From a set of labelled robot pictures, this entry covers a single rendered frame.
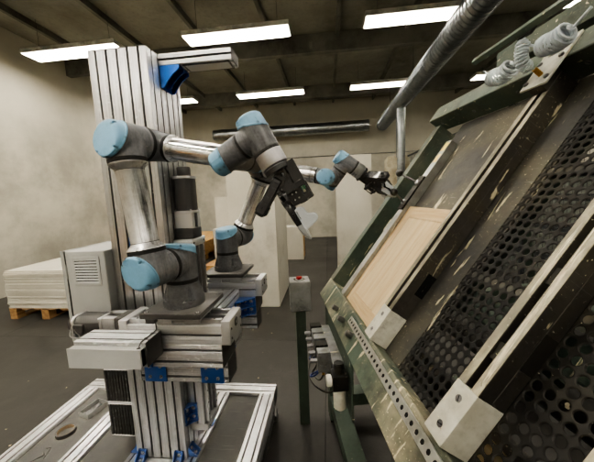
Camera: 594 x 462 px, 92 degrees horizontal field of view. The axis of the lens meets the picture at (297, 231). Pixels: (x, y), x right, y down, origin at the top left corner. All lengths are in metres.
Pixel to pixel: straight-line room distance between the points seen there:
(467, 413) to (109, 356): 1.03
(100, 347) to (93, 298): 0.35
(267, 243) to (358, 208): 2.01
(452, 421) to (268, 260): 3.14
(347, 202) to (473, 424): 4.47
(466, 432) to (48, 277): 4.52
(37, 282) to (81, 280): 3.31
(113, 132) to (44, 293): 3.90
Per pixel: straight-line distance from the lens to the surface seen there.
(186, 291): 1.13
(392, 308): 1.06
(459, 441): 0.77
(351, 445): 1.80
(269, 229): 3.60
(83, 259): 1.50
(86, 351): 1.25
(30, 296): 4.97
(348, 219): 5.03
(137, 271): 1.01
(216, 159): 0.82
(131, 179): 1.03
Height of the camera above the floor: 1.43
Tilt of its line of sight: 7 degrees down
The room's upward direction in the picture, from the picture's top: 2 degrees counter-clockwise
